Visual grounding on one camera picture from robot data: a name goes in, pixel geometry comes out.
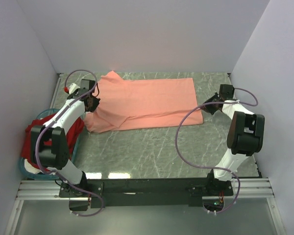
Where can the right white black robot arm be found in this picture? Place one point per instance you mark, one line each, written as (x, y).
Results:
(246, 132)

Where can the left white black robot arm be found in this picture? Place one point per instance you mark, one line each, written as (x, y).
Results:
(48, 142)

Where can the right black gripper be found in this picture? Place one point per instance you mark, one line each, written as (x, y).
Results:
(207, 105)

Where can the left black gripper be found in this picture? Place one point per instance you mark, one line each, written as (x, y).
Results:
(95, 105)

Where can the red t shirt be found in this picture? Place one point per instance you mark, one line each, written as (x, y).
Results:
(71, 137)

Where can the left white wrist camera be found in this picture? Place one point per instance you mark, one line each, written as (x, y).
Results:
(71, 89)

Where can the aluminium frame rail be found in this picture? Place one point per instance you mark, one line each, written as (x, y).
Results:
(38, 190)

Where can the black base crossbar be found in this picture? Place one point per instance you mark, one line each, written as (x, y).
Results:
(147, 192)

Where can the teal plastic laundry basket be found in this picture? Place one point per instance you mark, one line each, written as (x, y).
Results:
(42, 176)

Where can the white t shirt in basket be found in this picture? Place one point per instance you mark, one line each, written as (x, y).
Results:
(30, 168)

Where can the salmon pink t shirt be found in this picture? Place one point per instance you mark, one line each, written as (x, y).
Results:
(142, 104)

